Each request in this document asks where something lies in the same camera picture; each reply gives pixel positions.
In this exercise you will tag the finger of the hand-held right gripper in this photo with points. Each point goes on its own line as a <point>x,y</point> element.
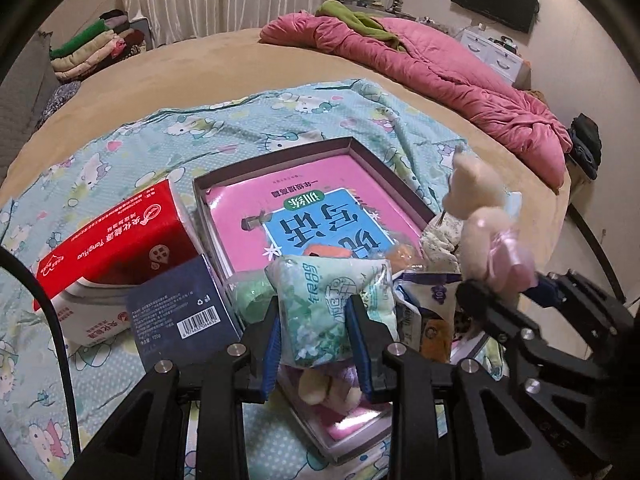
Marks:
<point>490,315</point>
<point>547,290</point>

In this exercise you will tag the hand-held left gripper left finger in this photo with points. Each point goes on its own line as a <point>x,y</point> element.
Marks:
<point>270,355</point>

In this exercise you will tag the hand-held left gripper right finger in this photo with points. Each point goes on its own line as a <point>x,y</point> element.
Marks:
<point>357,350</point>

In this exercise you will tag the cream teddy bear purple dress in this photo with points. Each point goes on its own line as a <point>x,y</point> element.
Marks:
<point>315,385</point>

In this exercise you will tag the green white tissue pack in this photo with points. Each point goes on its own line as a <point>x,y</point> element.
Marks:
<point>320,310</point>

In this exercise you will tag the white floral cloth bundle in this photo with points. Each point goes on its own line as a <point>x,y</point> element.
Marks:
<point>442,240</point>

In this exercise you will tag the pink teddy bear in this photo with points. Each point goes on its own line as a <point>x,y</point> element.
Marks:
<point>480,220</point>

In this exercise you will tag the dark purple box tray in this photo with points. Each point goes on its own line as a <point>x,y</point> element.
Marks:
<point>275,162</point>

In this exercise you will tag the white purple snack packet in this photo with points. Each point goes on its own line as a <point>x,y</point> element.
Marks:
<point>425,300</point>

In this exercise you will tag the dark blue box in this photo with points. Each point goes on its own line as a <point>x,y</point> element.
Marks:
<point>180,305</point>

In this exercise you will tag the black bag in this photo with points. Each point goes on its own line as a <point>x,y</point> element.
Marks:
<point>584,145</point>

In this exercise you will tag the red white tissue box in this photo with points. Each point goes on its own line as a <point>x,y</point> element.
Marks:
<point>115,240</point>

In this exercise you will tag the pink quilt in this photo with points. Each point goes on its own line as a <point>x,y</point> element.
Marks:
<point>450,75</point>

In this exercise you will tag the white drawer cabinet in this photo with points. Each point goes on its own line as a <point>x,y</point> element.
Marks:
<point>492,57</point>

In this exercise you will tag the cartoon cat printed blanket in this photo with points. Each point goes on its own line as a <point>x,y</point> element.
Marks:
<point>125,160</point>

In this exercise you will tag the beige bed sheet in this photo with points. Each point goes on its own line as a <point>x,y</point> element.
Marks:
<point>225,65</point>

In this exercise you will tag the green cloth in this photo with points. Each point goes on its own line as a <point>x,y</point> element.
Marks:
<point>360,20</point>

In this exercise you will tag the dark patterned cloth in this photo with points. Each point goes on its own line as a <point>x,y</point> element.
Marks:
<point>57,102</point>

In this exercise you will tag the stack of folded clothes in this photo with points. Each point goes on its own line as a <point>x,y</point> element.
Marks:
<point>95,47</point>

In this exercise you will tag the grey quilted headboard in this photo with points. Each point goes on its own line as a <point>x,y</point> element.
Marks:
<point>25,95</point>

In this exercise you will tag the white curtain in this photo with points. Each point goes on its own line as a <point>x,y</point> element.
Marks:
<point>225,0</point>

